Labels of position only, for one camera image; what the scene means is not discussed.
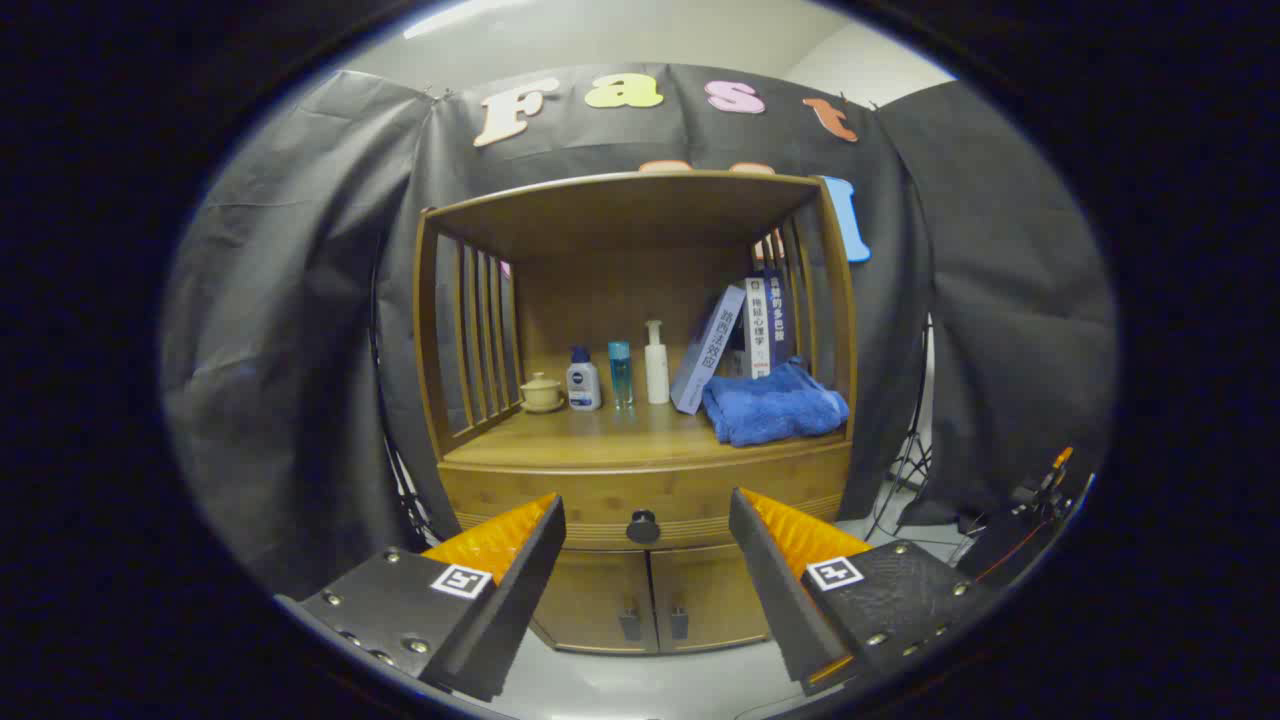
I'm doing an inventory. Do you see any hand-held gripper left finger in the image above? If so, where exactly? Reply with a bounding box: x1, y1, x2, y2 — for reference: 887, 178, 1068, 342
275, 493, 567, 703

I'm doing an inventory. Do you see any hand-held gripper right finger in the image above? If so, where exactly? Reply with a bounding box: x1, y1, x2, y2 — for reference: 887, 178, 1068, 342
728, 487, 1001, 698

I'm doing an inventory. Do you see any wooden drawer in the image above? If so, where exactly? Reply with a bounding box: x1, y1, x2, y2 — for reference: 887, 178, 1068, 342
438, 440, 854, 553

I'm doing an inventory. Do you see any wooden cabinet door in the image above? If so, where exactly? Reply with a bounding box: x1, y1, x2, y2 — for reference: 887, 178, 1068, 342
650, 545, 773, 653
530, 548, 659, 656

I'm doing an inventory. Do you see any wooden countertop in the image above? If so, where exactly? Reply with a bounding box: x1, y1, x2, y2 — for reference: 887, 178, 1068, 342
443, 395, 849, 469

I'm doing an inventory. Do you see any wooden cabinet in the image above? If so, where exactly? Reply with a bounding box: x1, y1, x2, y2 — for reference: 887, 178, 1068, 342
412, 170, 859, 656

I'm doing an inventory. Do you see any blue folded towel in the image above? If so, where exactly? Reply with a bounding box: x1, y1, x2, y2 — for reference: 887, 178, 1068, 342
700, 357, 851, 448

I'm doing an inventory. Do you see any black tripod stand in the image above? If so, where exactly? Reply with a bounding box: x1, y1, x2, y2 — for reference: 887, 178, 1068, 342
865, 315, 936, 541

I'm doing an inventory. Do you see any cream lidded tea cup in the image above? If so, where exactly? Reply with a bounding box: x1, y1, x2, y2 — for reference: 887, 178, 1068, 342
519, 372, 566, 414

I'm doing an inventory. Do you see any white bottle with blue cap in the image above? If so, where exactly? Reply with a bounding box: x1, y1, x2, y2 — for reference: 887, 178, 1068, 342
566, 346, 603, 412

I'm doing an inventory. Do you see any lavender leaning book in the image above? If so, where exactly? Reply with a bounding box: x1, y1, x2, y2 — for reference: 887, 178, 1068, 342
670, 284, 748, 416

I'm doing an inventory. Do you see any white pump bottle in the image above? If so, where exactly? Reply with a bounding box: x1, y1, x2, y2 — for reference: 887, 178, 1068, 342
644, 320, 671, 406

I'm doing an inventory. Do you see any dark blue book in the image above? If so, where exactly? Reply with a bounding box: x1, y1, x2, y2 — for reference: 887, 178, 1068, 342
762, 268, 796, 369

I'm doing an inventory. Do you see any black device with orange tip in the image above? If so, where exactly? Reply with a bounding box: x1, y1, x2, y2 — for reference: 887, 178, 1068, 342
1008, 446, 1079, 521

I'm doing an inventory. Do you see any black backdrop cloth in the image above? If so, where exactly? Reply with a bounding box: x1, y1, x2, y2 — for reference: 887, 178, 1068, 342
160, 62, 1119, 601

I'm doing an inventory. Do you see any red cable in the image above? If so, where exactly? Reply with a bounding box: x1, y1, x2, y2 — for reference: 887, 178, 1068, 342
975, 520, 1056, 586

